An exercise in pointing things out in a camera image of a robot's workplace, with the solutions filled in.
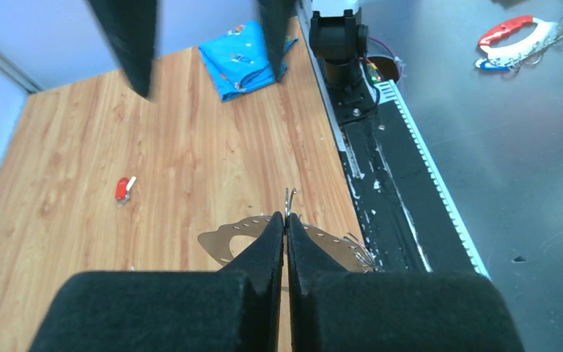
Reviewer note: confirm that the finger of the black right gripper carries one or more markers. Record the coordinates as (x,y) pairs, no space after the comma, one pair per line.
(130,28)
(274,16)

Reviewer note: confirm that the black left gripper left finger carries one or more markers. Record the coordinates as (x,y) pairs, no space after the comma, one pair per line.
(235,308)

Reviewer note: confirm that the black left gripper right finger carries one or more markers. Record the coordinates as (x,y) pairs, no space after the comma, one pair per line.
(333,309)

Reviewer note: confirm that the metal key organizer plate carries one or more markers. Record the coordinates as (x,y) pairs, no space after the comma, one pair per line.
(229,240)

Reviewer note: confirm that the red-headed key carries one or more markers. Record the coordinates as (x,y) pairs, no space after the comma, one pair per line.
(123,188)

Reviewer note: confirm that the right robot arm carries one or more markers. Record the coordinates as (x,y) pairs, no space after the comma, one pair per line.
(336,33)

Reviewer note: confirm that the blue cloth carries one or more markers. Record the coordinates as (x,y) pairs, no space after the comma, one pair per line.
(237,61)

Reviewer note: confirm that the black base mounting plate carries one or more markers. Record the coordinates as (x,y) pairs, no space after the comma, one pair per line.
(405,211)

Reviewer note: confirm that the red white key holder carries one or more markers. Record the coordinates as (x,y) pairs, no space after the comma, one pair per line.
(527,50)

